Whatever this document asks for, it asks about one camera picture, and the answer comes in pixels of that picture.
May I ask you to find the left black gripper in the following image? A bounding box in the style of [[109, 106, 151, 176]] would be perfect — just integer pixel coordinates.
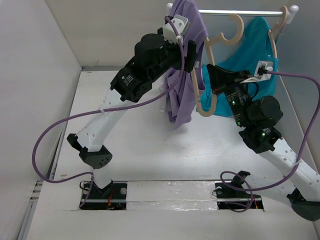
[[147, 28, 198, 83]]

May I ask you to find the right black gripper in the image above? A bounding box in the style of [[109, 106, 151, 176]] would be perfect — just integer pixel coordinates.
[[207, 62, 253, 127]]

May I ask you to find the purple t shirt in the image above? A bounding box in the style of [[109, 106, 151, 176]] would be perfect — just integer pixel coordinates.
[[164, 0, 208, 130]]

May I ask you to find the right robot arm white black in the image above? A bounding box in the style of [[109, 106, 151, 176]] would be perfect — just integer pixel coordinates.
[[206, 61, 320, 222]]

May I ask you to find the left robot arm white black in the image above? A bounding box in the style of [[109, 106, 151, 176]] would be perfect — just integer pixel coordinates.
[[67, 29, 198, 199]]

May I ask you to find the white shirt care label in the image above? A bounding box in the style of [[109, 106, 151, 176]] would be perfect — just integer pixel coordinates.
[[194, 61, 201, 69]]

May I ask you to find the teal t shirt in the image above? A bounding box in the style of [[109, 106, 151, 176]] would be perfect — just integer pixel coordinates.
[[200, 16, 279, 117]]

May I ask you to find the wooden hanger with teal shirt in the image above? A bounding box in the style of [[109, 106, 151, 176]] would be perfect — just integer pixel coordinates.
[[268, 6, 289, 58]]

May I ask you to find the white metal clothes rack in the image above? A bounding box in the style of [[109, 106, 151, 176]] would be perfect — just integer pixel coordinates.
[[158, 1, 299, 113]]

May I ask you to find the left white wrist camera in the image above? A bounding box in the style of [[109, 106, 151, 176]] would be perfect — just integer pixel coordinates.
[[162, 14, 190, 44]]

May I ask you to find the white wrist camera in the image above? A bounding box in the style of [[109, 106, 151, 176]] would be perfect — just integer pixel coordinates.
[[162, 14, 190, 44], [241, 61, 274, 84]]

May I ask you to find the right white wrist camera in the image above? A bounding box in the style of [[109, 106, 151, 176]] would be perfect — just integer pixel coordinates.
[[241, 61, 274, 84]]

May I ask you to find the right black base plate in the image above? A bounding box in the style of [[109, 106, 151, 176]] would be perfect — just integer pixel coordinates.
[[211, 170, 264, 213]]

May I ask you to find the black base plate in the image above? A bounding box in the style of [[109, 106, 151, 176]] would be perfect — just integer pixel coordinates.
[[79, 181, 128, 211], [211, 170, 264, 213]]

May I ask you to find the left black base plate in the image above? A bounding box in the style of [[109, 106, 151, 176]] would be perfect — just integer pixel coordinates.
[[79, 181, 128, 211]]

